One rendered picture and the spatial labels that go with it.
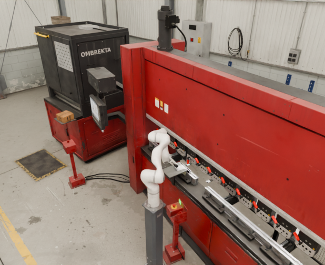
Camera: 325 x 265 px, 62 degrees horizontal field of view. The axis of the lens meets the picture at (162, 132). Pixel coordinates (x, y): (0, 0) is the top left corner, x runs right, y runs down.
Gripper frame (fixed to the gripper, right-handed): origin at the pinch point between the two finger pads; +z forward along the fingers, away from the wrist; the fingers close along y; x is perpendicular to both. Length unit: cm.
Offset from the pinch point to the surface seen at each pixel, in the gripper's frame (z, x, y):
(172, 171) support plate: 1.4, 8.7, -2.4
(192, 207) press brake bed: 30, 22, -38
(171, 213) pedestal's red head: 7, 39, -41
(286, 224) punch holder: -3, -37, -137
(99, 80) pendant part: -102, -9, 96
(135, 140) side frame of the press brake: -7, 20, 83
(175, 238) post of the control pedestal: 43, 63, -44
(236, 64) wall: 229, -267, 316
